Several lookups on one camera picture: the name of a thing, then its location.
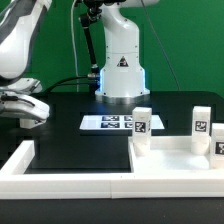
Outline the black cable on table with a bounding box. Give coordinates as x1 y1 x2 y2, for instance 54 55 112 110
43 75 98 94

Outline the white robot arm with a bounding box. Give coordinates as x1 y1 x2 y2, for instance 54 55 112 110
0 0 159 123

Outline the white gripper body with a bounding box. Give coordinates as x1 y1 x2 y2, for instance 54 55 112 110
0 78 50 121

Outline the grey cable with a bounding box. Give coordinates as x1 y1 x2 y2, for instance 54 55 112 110
70 0 81 92

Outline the white marker plate with tags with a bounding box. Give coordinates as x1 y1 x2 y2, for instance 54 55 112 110
79 114 166 131

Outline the white square tabletop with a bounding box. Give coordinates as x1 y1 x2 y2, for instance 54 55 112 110
128 136 215 174

